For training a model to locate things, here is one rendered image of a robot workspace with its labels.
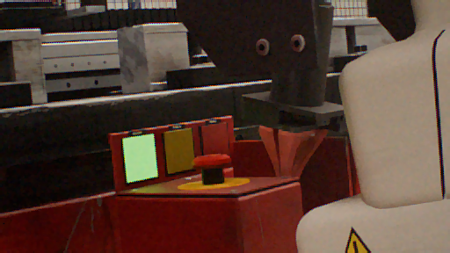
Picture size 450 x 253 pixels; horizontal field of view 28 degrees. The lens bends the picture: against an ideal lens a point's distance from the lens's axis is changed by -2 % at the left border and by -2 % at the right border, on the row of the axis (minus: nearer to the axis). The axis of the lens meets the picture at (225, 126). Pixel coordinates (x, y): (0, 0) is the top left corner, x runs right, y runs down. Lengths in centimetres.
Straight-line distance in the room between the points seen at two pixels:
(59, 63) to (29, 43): 36
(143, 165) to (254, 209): 16
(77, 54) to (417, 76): 109
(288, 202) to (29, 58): 42
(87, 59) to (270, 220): 75
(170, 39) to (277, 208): 49
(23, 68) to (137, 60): 21
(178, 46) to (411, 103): 85
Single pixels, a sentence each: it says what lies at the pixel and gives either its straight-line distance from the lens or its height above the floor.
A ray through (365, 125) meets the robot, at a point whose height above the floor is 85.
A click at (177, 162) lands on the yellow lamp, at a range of 100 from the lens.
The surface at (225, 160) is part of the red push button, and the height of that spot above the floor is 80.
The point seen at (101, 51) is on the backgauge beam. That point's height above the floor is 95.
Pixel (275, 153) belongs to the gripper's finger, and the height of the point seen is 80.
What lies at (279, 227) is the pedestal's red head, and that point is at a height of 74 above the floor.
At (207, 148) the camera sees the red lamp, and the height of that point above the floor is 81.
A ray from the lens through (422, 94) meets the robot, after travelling 50.
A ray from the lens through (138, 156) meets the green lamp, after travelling 96.
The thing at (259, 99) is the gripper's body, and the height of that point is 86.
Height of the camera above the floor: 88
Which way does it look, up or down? 3 degrees down
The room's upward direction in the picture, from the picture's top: 6 degrees counter-clockwise
